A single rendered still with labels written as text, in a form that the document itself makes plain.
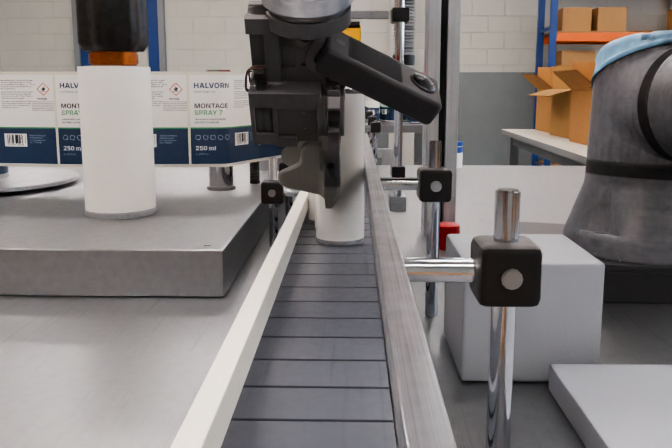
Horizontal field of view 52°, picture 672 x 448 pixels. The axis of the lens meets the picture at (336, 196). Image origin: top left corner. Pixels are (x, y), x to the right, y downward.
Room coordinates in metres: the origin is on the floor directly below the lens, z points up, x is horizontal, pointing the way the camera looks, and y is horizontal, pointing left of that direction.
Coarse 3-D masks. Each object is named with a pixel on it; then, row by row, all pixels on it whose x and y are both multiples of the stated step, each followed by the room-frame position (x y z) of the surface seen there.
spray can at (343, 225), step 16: (352, 96) 0.70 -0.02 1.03; (352, 112) 0.70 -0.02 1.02; (352, 128) 0.70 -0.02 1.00; (352, 144) 0.70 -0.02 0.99; (352, 160) 0.70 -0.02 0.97; (352, 176) 0.70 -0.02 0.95; (352, 192) 0.70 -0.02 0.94; (320, 208) 0.71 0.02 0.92; (336, 208) 0.70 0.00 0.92; (352, 208) 0.70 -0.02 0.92; (320, 224) 0.71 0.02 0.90; (336, 224) 0.70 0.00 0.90; (352, 224) 0.70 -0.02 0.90; (320, 240) 0.71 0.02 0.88; (336, 240) 0.70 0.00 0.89; (352, 240) 0.70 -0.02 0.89
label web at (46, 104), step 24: (0, 72) 1.09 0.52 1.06; (24, 72) 1.09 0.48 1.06; (48, 72) 1.08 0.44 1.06; (72, 72) 1.08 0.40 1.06; (0, 96) 1.09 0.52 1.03; (24, 96) 1.09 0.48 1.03; (48, 96) 1.08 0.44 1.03; (72, 96) 1.08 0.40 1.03; (0, 120) 1.09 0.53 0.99; (24, 120) 1.09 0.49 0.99; (48, 120) 1.08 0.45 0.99; (72, 120) 1.08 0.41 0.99; (0, 144) 1.09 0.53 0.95; (24, 144) 1.09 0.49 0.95; (48, 144) 1.08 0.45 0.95; (72, 144) 1.08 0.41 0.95
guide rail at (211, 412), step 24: (288, 216) 0.68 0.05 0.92; (288, 240) 0.57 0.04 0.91; (264, 264) 0.49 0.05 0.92; (264, 288) 0.43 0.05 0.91; (240, 312) 0.38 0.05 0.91; (264, 312) 0.41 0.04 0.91; (240, 336) 0.35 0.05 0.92; (216, 360) 0.31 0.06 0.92; (240, 360) 0.32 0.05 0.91; (216, 384) 0.29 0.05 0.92; (240, 384) 0.32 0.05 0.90; (192, 408) 0.26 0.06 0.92; (216, 408) 0.26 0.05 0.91; (192, 432) 0.24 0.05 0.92; (216, 432) 0.26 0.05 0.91
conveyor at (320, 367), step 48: (288, 288) 0.55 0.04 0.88; (336, 288) 0.55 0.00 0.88; (288, 336) 0.44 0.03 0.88; (336, 336) 0.44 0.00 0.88; (288, 384) 0.36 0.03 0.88; (336, 384) 0.36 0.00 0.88; (384, 384) 0.36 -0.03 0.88; (240, 432) 0.31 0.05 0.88; (288, 432) 0.31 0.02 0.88; (336, 432) 0.31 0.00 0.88; (384, 432) 0.31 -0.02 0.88
